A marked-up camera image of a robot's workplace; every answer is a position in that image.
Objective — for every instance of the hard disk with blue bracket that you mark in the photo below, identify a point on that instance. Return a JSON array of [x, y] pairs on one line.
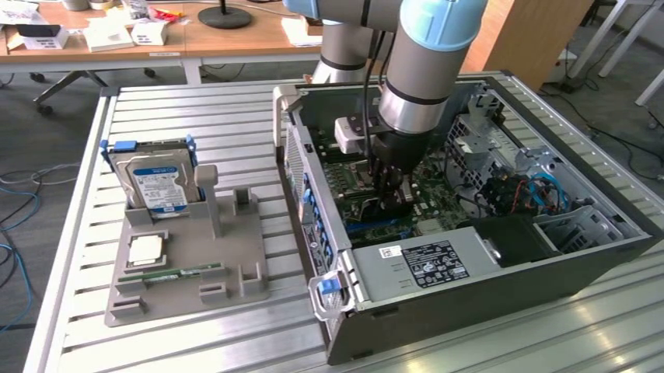
[[155, 186]]

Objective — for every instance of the white box with label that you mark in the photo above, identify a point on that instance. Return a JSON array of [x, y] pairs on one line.
[[150, 35]]

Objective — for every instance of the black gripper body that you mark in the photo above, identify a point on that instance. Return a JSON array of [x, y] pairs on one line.
[[403, 151]]

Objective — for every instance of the grey cup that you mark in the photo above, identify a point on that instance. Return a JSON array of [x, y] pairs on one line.
[[75, 4]]

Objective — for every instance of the tape roll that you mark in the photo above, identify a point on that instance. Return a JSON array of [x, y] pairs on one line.
[[99, 4]]

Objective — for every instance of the green motherboard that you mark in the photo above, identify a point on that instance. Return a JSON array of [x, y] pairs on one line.
[[441, 202]]

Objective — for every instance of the silver CPU chip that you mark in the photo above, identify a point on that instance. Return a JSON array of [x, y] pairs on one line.
[[147, 250]]

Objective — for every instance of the crumpled white paper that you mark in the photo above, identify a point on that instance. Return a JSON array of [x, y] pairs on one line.
[[18, 15]]

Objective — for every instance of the wooden desk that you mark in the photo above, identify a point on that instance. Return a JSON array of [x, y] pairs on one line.
[[78, 55], [233, 39]]

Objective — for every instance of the black lamp base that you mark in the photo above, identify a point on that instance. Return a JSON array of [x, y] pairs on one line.
[[224, 18]]

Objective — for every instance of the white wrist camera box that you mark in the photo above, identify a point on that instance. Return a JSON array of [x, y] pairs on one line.
[[349, 140]]

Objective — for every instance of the white table frame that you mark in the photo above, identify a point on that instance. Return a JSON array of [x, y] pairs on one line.
[[610, 67]]

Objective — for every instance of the tall perforated drive cage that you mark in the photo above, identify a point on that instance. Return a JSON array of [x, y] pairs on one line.
[[483, 155]]

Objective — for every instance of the open white foam box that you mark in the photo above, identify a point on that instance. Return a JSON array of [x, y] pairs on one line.
[[109, 39]]

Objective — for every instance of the grey parts rack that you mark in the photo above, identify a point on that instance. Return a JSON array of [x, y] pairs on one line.
[[192, 252]]

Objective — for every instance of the black open PC case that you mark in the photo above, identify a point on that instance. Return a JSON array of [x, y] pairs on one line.
[[467, 311]]

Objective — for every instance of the blue case latch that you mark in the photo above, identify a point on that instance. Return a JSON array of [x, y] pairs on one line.
[[326, 288]]

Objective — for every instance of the silver chipset heatsink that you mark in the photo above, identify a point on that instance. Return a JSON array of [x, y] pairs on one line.
[[429, 227]]

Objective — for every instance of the green loose RAM stick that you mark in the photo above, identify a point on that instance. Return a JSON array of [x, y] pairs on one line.
[[171, 272]]

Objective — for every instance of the small grey disk bay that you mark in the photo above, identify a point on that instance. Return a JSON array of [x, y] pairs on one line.
[[576, 229]]

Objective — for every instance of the white box with black lid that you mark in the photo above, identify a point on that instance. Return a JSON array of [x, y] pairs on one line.
[[45, 39]]

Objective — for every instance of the wooden cabinet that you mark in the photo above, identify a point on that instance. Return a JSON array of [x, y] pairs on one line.
[[535, 35]]

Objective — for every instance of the grey power supply unit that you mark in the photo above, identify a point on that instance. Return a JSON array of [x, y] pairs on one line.
[[384, 279]]

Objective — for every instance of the white paper stack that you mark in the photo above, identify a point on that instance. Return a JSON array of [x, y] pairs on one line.
[[301, 35]]

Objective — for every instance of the CPU socket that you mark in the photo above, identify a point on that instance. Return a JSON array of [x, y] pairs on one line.
[[361, 176]]

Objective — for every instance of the blue expansion slot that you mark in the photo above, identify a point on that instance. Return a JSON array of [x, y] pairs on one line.
[[356, 227]]

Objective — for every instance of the red and yellow packet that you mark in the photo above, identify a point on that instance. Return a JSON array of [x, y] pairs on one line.
[[166, 15]]

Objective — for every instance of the black graphics card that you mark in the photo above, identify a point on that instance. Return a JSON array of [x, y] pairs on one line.
[[373, 211]]

